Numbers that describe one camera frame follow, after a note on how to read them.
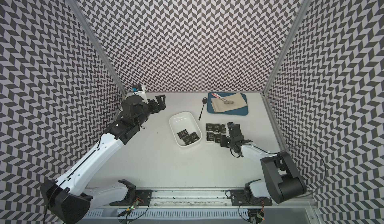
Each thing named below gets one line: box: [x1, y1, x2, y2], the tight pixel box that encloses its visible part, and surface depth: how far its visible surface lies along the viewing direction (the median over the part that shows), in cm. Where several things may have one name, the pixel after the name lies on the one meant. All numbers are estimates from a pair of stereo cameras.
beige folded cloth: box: [210, 92, 247, 113], surface depth 113 cm
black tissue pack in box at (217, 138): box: [214, 134, 221, 144], surface depth 93 cm
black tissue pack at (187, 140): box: [182, 135, 192, 146], surface depth 93 cm
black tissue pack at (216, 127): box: [212, 123, 220, 132], surface depth 98 cm
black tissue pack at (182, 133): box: [177, 129, 189, 139], surface depth 96 cm
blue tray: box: [207, 92, 249, 116], surface depth 109 cm
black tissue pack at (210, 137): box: [206, 132, 214, 143], surface depth 95 cm
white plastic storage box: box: [169, 111, 203, 148], surface depth 97 cm
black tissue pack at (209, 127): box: [206, 123, 213, 132], surface depth 98 cm
